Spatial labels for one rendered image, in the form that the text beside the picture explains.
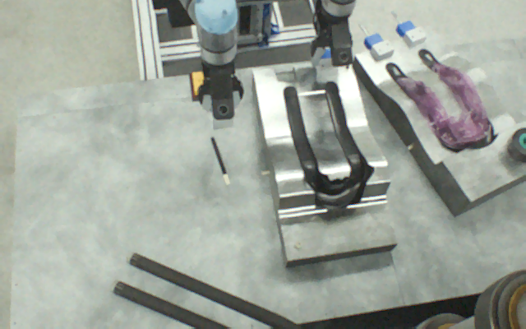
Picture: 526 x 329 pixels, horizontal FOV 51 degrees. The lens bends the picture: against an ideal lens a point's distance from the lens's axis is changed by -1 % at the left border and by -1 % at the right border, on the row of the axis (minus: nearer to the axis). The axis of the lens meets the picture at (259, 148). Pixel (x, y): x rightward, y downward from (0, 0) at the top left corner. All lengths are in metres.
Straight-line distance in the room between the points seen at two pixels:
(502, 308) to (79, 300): 0.97
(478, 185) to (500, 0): 1.82
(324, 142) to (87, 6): 1.75
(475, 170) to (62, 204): 0.99
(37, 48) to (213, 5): 1.79
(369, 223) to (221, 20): 0.60
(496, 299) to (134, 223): 0.95
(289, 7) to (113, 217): 1.41
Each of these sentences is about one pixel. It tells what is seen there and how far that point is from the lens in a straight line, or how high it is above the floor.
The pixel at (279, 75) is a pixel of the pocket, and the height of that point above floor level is 0.86.
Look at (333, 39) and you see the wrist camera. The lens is 1.31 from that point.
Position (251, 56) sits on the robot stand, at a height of 0.21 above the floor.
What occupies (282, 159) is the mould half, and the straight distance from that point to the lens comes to 1.30.
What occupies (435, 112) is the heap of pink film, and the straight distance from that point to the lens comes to 1.45.
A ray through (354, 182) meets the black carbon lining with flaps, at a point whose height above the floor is 0.89.
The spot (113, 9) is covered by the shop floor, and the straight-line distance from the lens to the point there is 2.81.
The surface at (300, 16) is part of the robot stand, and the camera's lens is 2.47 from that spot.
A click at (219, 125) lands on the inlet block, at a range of 1.33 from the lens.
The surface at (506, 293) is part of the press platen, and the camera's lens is 0.62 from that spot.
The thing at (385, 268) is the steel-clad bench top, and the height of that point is 0.80.
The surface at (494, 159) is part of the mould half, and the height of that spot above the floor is 0.91.
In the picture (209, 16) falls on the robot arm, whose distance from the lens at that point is 1.03.
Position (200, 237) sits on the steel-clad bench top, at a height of 0.80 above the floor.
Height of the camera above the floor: 2.08
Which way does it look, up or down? 63 degrees down
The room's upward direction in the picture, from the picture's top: 5 degrees clockwise
